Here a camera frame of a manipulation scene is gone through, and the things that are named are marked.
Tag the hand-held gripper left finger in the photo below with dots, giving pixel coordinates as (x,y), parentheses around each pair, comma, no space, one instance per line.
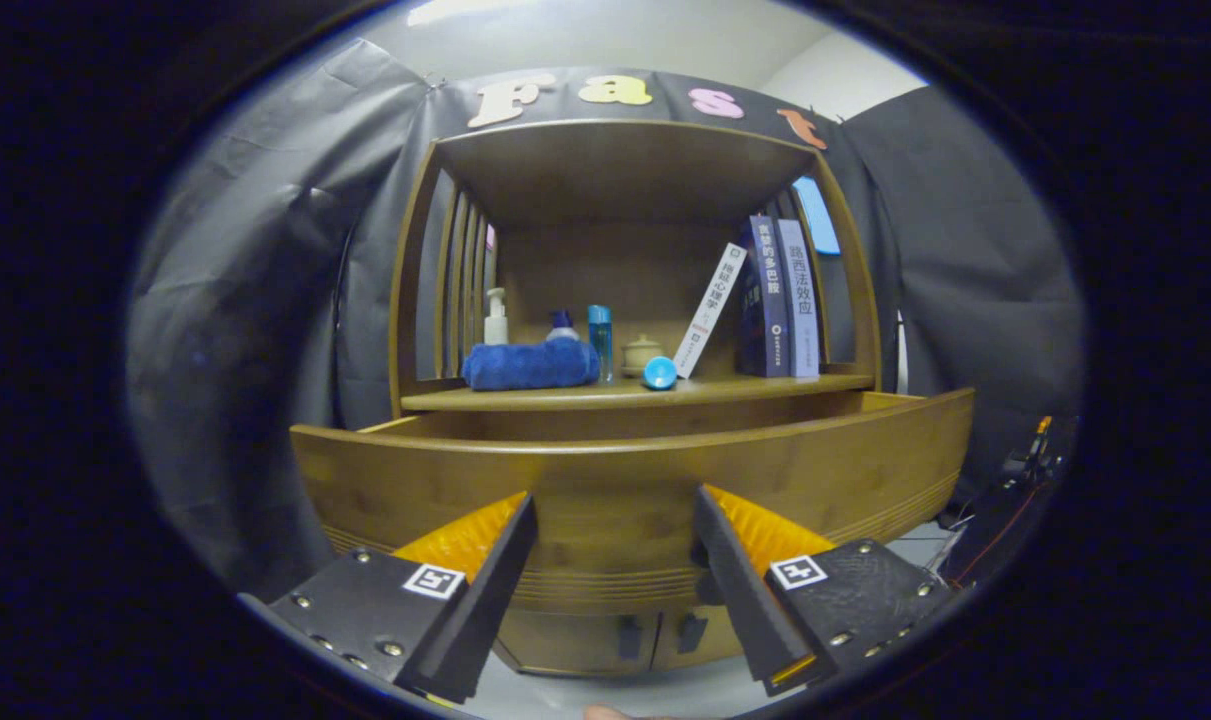
(490,600)

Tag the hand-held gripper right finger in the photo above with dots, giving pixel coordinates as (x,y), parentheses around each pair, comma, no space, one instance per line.
(745,600)

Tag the wooden drawer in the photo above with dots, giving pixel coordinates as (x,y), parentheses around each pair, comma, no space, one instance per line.
(615,490)

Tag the light blue tube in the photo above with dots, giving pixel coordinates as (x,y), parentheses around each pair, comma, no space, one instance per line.
(660,374)

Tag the wooden cabinet door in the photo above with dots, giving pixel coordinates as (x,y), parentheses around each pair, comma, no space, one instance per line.
(717,650)
(565,640)

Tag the wooden countertop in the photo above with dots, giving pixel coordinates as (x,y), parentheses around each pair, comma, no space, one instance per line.
(565,395)

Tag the wooden cabinet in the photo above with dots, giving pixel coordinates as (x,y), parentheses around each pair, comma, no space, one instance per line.
(605,260)

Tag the blue towel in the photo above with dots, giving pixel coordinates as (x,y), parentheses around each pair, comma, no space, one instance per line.
(530,365)

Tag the black equipment with orange part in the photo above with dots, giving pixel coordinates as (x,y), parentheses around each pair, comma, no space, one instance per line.
(995,530)

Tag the beige lidded teacup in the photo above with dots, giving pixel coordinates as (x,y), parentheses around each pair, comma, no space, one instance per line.
(640,352)

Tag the white pump bottle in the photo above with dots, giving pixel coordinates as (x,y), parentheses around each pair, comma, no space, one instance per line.
(496,325)

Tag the clear blue bottle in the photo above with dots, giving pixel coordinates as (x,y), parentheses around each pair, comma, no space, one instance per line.
(600,345)

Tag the white bottle with blue cap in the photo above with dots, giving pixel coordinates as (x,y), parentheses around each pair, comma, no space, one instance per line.
(562,322)

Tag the white book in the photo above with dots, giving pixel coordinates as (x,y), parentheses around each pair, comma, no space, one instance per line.
(710,310)

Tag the dark blue book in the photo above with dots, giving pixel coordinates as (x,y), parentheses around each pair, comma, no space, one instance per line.
(765,300)

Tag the lavender book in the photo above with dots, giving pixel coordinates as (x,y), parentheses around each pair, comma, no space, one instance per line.
(800,300)

